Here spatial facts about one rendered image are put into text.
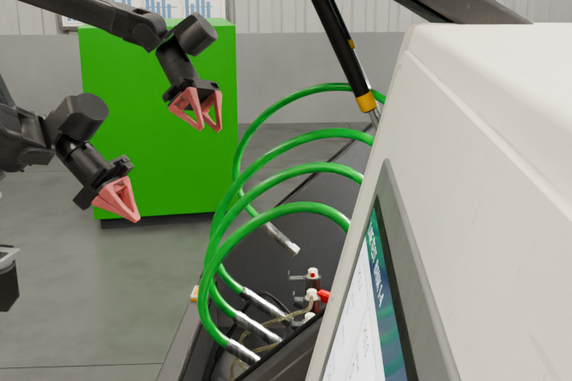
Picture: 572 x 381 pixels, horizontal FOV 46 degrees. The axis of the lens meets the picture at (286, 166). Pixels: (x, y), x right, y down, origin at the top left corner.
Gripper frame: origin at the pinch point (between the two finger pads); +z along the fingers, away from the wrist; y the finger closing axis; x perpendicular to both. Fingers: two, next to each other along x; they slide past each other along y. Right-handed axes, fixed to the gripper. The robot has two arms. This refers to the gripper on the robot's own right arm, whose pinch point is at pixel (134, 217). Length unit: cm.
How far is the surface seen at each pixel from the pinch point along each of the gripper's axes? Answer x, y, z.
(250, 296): -2.7, 8.6, 22.6
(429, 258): -59, 58, 23
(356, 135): 2.1, 38.0, 15.1
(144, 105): 271, -145, -90
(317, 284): 7.5, 13.1, 29.1
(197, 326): 11.5, -15.0, 21.5
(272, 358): -25.3, 20.7, 28.2
